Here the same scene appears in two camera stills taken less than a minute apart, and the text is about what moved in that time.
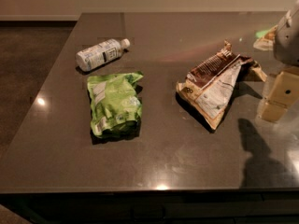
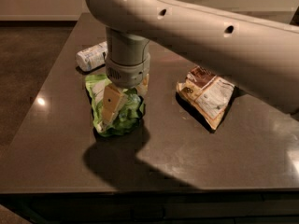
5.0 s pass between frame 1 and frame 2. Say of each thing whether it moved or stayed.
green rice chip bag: stayed
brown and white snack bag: stayed
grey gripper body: moved
